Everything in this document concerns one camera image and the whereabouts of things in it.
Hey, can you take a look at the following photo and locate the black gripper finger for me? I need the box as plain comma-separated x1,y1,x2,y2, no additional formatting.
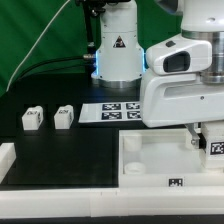
185,123,200,149

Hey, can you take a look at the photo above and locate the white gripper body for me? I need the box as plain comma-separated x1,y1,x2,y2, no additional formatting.
140,33,224,127

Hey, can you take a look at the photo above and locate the white square tabletop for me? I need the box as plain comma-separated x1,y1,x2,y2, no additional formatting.
119,129,224,188

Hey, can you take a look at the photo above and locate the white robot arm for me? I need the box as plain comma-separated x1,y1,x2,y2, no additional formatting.
92,0,224,128

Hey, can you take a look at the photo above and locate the white obstacle fence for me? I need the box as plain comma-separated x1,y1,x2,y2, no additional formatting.
0,142,224,220

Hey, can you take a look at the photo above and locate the paper sheet with four tags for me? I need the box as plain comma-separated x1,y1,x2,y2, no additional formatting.
79,102,141,123

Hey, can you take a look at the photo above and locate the black cable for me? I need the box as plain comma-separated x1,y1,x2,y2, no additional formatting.
16,55,98,81

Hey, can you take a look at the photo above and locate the white cable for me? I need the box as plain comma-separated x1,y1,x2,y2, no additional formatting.
5,0,72,93

